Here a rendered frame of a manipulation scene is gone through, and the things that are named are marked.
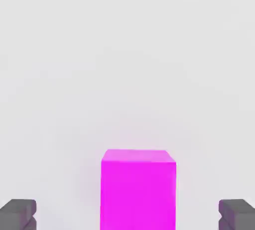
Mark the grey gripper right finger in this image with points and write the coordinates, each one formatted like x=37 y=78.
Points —
x=239 y=212

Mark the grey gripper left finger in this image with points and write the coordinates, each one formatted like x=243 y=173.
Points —
x=16 y=212

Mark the small magenta cube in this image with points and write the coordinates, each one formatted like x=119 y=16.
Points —
x=138 y=194

